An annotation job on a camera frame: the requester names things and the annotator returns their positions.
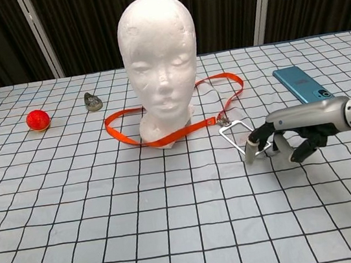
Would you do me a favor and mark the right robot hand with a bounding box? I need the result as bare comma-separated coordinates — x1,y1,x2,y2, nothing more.
237,95,351,171

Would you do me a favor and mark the clear badge holder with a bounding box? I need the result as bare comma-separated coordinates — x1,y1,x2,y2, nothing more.
216,110,274,162

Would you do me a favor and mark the orange lanyard strap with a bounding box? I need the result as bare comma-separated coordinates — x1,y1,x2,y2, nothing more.
99,71,251,154

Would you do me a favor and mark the white foam mannequin head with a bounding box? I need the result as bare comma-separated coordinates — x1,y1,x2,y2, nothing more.
112,0,211,154

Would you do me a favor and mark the teal smartphone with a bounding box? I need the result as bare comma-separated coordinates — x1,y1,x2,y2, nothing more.
271,61,336,108

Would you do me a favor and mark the red ball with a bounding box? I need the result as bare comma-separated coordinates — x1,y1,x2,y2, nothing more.
24,108,52,134

